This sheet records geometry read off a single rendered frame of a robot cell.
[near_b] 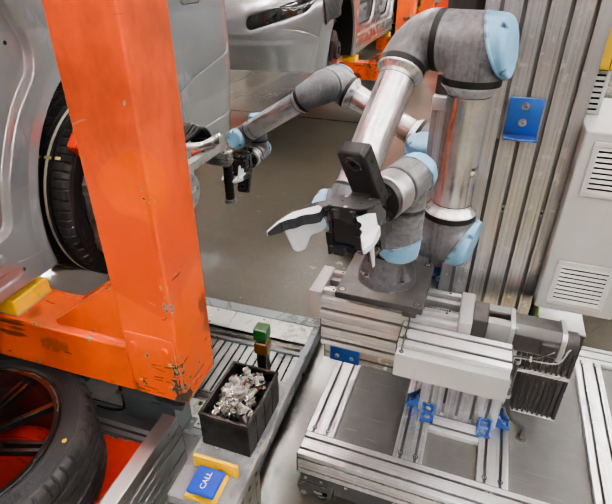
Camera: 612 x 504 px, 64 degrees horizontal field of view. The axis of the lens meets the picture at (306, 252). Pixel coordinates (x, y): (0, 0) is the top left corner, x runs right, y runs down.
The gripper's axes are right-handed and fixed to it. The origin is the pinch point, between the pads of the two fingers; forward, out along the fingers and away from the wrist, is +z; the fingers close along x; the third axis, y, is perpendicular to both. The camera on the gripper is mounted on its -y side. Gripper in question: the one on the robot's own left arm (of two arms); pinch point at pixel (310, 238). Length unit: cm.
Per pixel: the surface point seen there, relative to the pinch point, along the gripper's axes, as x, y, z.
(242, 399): 42, 62, -19
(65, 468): 69, 65, 17
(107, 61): 49, -22, -11
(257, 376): 45, 62, -27
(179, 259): 53, 23, -18
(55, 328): 91, 44, -2
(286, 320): 95, 104, -99
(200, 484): 40, 71, 1
